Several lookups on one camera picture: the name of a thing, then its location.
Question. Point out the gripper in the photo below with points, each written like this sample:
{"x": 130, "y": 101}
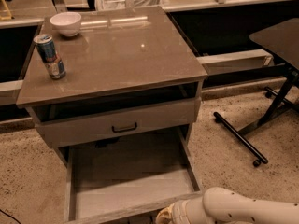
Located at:
{"x": 177, "y": 213}

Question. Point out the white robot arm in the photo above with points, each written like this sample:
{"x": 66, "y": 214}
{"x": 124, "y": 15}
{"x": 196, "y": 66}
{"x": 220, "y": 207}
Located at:
{"x": 223, "y": 206}

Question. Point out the grey drawer cabinet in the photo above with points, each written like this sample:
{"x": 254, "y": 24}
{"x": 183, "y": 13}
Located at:
{"x": 120, "y": 59}

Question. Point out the blue energy drink can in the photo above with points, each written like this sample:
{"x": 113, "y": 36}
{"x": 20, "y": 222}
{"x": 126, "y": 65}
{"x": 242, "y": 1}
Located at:
{"x": 51, "y": 59}

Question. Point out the black side table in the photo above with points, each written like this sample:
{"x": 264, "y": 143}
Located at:
{"x": 281, "y": 40}

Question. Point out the white ceramic bowl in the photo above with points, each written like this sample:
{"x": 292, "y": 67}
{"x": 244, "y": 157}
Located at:
{"x": 66, "y": 23}

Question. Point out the yellow object at left edge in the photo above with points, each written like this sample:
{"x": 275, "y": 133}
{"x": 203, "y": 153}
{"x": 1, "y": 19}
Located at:
{"x": 5, "y": 13}

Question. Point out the upper drawer with black handle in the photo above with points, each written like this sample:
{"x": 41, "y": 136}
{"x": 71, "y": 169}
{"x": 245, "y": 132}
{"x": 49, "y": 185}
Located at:
{"x": 68, "y": 132}

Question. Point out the wire mesh basket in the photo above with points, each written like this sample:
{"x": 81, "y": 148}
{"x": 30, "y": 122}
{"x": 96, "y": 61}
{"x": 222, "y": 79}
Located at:
{"x": 121, "y": 4}

